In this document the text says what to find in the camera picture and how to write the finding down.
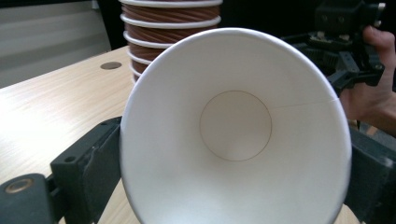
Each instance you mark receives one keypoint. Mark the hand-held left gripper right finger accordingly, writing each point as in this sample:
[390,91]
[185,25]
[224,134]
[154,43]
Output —
[373,183]

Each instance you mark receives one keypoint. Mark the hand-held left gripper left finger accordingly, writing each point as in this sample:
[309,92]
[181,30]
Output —
[90,165]

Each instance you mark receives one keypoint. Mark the white paper cup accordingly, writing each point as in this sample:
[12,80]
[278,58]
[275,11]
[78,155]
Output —
[236,124]

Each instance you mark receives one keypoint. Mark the stack of brown cups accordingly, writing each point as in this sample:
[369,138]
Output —
[168,32]

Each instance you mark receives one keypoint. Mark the black curtain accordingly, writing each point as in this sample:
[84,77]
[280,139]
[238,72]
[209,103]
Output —
[255,15]

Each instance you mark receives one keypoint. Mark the round dark table grommet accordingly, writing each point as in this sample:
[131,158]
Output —
[111,65]

